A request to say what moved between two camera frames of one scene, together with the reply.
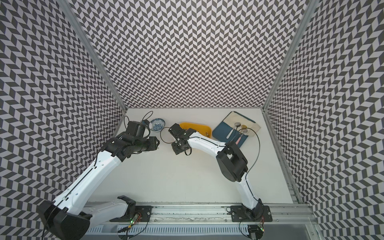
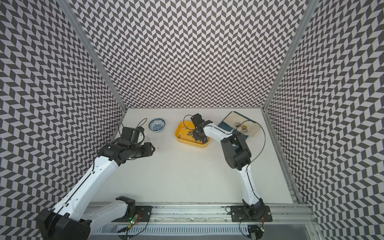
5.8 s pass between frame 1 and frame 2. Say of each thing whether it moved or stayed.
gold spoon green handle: stayed
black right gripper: moved
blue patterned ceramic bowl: stayed
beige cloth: stayed
